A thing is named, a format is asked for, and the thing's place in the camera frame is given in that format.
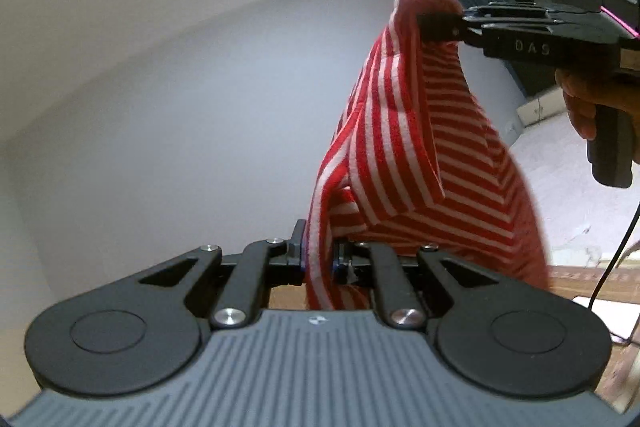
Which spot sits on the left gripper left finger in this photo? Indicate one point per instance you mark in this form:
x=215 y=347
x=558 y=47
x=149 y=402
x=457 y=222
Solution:
x=263 y=265

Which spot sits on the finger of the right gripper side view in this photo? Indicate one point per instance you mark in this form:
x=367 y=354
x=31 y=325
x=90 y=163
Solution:
x=441 y=27

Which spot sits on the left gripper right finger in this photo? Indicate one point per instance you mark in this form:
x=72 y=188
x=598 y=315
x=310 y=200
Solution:
x=375 y=268

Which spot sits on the red white striped shirt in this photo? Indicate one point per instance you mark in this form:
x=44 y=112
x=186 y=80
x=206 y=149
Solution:
x=414 y=160

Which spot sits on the person's right hand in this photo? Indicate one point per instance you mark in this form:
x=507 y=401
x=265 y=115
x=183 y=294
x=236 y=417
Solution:
x=582 y=95

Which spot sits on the white bedside drawer unit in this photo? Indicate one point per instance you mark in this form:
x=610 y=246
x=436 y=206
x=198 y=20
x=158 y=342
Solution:
x=549 y=104

